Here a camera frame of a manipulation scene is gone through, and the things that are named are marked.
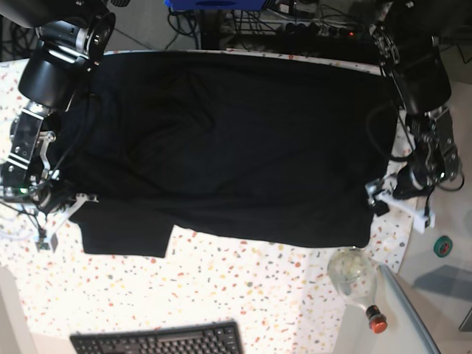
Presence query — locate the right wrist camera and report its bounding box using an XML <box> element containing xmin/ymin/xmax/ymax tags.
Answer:
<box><xmin>34</xmin><ymin>235</ymin><xmax>58</xmax><ymax>252</ymax></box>

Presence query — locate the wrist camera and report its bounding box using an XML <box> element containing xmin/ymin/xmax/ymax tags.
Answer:
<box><xmin>34</xmin><ymin>235</ymin><xmax>58</xmax><ymax>252</ymax></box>
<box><xmin>413</xmin><ymin>210</ymin><xmax>436</xmax><ymax>234</ymax></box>

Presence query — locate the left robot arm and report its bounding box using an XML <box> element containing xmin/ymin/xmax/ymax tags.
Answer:
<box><xmin>366</xmin><ymin>1</ymin><xmax>471</xmax><ymax>215</ymax></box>

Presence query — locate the terrazzo patterned tablecloth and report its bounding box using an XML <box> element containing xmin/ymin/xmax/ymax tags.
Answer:
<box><xmin>0</xmin><ymin>48</ymin><xmax>437</xmax><ymax>354</ymax></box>

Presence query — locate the black computer keyboard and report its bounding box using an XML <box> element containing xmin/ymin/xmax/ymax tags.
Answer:
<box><xmin>69</xmin><ymin>322</ymin><xmax>244</xmax><ymax>354</ymax></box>

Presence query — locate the clear bottle with orange cap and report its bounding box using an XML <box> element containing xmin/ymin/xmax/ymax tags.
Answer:
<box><xmin>327</xmin><ymin>247</ymin><xmax>388</xmax><ymax>334</ymax></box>

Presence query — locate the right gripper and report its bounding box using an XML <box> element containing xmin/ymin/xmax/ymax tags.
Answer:
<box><xmin>21</xmin><ymin>181</ymin><xmax>98</xmax><ymax>240</ymax></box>

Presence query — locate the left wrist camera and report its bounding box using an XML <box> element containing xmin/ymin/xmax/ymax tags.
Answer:
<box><xmin>413</xmin><ymin>210</ymin><xmax>436</xmax><ymax>234</ymax></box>

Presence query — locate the black t-shirt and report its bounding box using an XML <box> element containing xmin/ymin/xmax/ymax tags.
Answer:
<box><xmin>48</xmin><ymin>52</ymin><xmax>397</xmax><ymax>257</ymax></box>

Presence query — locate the blue box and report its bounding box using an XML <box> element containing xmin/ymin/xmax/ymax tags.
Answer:
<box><xmin>164</xmin><ymin>0</ymin><xmax>275</xmax><ymax>11</ymax></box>

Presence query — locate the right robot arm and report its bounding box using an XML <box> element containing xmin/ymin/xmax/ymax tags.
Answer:
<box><xmin>1</xmin><ymin>1</ymin><xmax>116</xmax><ymax>249</ymax></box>

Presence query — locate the green tape roll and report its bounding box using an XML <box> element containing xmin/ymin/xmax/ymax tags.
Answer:
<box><xmin>434</xmin><ymin>235</ymin><xmax>453</xmax><ymax>258</ymax></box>

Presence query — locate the silver metal bar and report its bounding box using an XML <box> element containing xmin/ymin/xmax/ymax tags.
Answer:
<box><xmin>378</xmin><ymin>265</ymin><xmax>440</xmax><ymax>353</ymax></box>

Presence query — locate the white coiled cable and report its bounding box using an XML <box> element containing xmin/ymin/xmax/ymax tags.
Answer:
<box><xmin>0</xmin><ymin>213</ymin><xmax>38</xmax><ymax>243</ymax></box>

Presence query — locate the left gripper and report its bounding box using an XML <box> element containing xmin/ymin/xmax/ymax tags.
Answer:
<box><xmin>365</xmin><ymin>167</ymin><xmax>434</xmax><ymax>217</ymax></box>

